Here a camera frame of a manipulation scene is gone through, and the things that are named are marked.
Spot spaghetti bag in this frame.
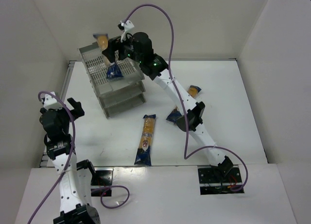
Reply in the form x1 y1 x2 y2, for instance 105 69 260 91
93 34 124 81
166 85 202 125
134 114 156 166

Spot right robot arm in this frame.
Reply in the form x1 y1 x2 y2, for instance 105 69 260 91
97 32 233 179

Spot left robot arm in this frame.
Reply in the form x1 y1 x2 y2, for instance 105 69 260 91
38 91 100 224

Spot grey stacked tray shelf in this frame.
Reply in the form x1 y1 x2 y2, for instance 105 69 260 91
78 42 146 118

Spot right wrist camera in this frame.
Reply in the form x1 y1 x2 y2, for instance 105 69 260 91
118 20 135 43

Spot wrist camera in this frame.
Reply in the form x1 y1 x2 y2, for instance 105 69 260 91
118 20 135 43
43 94 63 110

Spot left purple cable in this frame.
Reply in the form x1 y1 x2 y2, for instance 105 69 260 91
26 91 131 224

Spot purple cable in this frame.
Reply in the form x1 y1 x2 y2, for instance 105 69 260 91
125 4 250 192
26 91 131 224

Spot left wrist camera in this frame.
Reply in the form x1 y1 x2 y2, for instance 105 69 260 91
43 94 63 110

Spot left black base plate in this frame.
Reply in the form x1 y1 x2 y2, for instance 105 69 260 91
91 168 114 197

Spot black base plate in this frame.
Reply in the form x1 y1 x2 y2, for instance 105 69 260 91
91 168 114 197
197 166 244 195

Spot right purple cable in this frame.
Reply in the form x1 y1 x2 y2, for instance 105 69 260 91
125 4 250 192

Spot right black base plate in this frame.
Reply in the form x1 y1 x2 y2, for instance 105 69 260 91
197 166 244 195

